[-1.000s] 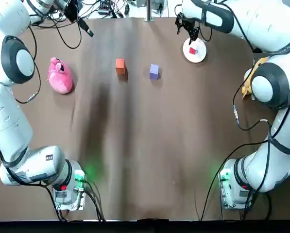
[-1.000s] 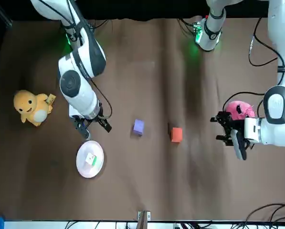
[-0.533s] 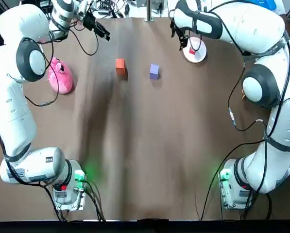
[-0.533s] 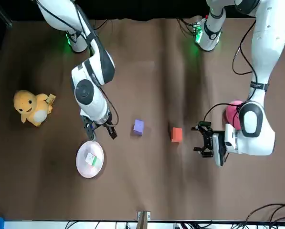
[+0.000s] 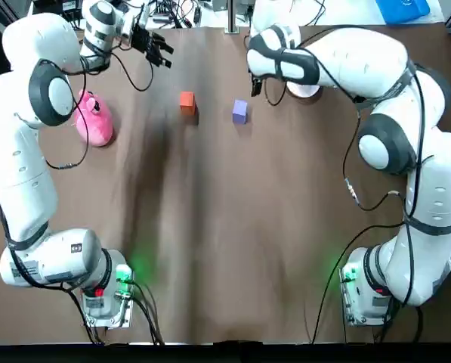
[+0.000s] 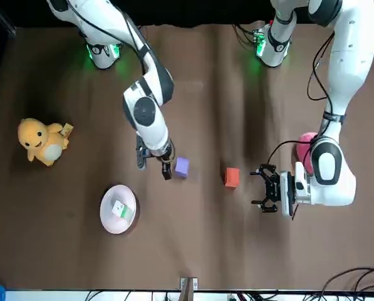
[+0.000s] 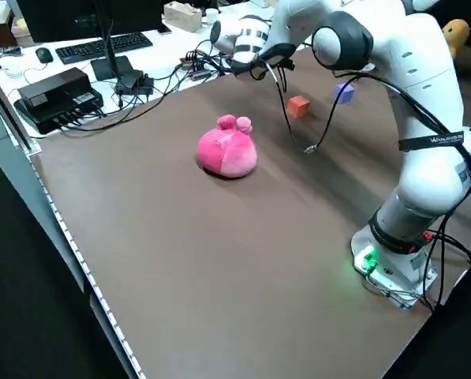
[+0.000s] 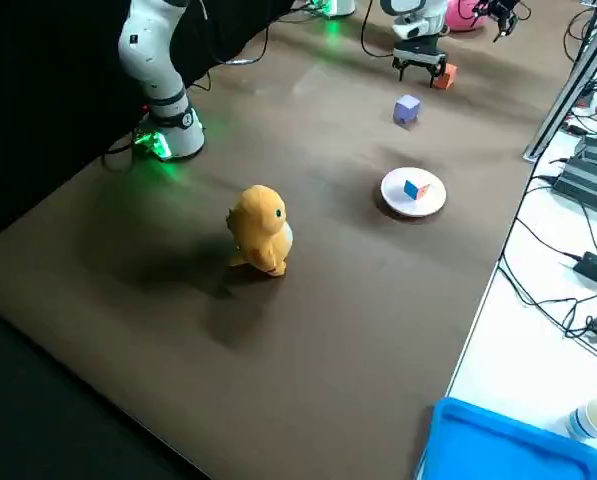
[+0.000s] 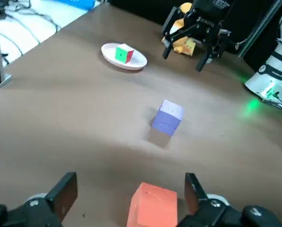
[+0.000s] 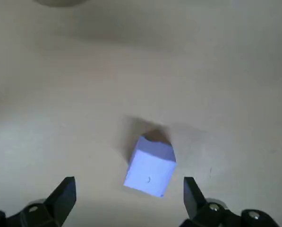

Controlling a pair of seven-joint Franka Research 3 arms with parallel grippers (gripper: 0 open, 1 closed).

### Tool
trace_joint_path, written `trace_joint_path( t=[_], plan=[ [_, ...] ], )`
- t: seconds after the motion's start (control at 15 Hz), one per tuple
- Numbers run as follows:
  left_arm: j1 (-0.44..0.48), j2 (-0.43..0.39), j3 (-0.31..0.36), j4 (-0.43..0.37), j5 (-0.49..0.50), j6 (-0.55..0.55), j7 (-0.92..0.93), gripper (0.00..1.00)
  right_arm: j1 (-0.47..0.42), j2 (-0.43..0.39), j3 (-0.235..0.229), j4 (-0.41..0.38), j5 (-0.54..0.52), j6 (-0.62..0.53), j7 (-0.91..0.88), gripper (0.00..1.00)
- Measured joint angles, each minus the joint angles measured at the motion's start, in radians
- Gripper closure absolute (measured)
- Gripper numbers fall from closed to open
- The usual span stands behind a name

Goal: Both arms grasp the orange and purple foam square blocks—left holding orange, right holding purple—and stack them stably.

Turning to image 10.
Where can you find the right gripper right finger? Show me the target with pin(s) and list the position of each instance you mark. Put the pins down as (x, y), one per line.
(195, 203)

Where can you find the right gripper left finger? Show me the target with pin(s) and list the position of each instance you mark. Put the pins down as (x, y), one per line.
(60, 201)

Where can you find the purple foam block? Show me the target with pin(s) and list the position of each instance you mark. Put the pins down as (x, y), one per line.
(150, 170)

